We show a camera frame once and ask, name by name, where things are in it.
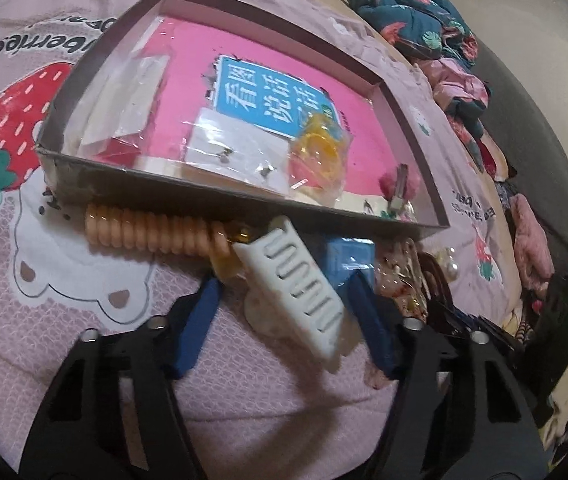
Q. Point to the grey headboard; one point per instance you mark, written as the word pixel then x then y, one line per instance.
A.
pixel 520 130

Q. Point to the beige dotted mesh bow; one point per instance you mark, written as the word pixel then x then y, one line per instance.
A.
pixel 398 276

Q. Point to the dark cardboard box tray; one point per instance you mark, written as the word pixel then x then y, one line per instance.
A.
pixel 318 201

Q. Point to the pink pajama clothes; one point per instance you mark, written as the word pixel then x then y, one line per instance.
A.
pixel 459 93

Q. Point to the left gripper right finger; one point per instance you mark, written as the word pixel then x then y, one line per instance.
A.
pixel 458 412

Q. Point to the pink book in tray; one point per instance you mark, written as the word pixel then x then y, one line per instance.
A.
pixel 245 80

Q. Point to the white hair claw clip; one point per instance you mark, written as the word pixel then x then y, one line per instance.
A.
pixel 293 297

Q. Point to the maroon banana hair clip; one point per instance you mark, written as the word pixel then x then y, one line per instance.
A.
pixel 436 285

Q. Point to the blue square eraser block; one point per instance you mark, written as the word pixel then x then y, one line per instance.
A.
pixel 342 256

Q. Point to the teal floral quilt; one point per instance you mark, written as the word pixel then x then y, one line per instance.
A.
pixel 421 29

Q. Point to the pink strawberry blanket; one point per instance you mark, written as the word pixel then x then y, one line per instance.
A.
pixel 256 406

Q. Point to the pink fluffy garment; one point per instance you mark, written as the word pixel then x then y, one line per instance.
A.
pixel 531 249

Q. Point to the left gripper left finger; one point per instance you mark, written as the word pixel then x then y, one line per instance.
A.
pixel 78 432

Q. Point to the clear plastic bag card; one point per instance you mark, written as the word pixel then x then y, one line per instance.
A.
pixel 123 105

